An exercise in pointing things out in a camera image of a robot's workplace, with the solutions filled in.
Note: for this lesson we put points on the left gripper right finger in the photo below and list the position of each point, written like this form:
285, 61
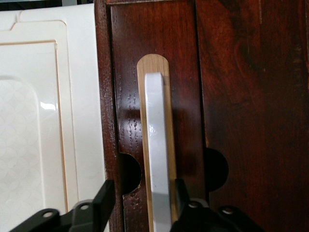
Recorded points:
183, 200

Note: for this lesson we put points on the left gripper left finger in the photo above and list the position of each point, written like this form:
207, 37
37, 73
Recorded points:
103, 200

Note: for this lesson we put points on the white plastic box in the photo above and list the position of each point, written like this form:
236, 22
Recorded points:
36, 120

